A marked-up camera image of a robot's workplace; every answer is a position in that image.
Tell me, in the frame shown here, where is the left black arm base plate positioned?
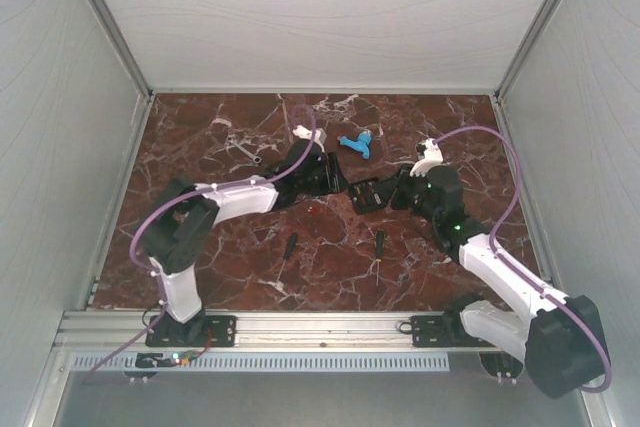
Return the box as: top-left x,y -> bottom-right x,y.
145,312 -> 237,348

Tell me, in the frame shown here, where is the aluminium front rail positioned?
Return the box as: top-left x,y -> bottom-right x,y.
54,310 -> 596,352

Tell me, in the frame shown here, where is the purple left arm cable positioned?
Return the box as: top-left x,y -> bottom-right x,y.
82,104 -> 319,388

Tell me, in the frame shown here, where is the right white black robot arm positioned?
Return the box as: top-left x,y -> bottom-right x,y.
375,166 -> 612,399

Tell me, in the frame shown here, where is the blue glue gun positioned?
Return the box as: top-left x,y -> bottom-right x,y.
338,130 -> 373,160

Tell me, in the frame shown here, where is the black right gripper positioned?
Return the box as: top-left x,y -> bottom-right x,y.
372,163 -> 439,225

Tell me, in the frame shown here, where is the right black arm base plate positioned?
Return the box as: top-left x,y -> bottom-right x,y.
397,314 -> 493,348

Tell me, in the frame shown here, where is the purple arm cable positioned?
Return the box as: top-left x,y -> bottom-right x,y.
434,125 -> 614,393
82,104 -> 319,388

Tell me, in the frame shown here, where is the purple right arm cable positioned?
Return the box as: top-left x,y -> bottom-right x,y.
434,125 -> 614,393

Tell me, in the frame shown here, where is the black fuse box base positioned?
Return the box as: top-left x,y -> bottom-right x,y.
347,177 -> 388,215

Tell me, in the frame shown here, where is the yellow black handle screwdriver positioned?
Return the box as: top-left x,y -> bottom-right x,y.
375,229 -> 386,285

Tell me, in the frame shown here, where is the silver ratchet wrench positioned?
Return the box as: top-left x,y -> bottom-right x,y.
226,135 -> 262,165

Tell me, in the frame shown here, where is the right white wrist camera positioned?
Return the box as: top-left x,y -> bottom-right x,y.
409,138 -> 444,177

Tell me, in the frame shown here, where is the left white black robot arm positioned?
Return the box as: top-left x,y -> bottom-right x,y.
130,140 -> 348,345

